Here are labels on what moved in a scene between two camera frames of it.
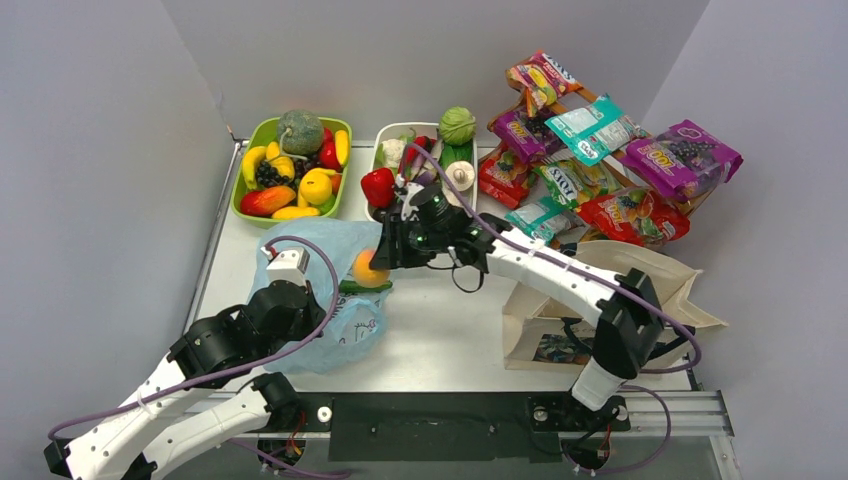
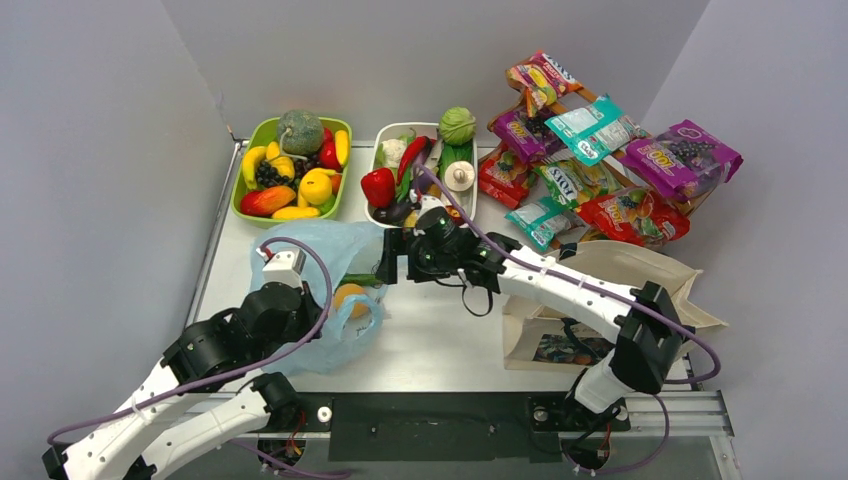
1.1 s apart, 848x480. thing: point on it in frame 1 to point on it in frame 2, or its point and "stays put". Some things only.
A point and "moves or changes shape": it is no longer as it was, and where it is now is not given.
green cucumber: [347, 287] moves or changes shape
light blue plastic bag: [356, 334] stays put
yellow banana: [252, 156] stays put
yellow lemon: [315, 187] stays put
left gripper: [316, 315] stays put
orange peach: [363, 274] to [358, 309]
